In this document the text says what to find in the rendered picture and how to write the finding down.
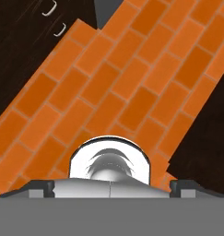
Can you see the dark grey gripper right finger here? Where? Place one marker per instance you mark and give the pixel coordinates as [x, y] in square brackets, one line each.
[185, 185]

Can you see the white and silver round object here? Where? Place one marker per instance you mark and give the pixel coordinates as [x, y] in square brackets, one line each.
[110, 153]

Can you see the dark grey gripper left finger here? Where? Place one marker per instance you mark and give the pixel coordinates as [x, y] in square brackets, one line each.
[39, 185]

